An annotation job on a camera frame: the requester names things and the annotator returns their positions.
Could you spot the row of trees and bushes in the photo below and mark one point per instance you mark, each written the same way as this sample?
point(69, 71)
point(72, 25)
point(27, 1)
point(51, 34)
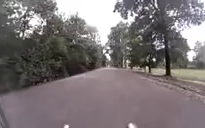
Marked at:
point(40, 50)

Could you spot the grey asphalt road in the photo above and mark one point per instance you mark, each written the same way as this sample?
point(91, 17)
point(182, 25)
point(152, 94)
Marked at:
point(103, 96)

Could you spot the large dark-trunked tree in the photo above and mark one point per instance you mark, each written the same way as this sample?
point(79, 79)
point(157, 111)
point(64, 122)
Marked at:
point(167, 50)

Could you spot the grass field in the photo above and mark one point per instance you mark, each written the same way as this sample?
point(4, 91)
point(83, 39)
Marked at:
point(190, 74)

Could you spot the robot's own part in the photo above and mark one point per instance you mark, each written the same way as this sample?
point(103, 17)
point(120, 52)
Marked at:
point(132, 125)
point(66, 126)

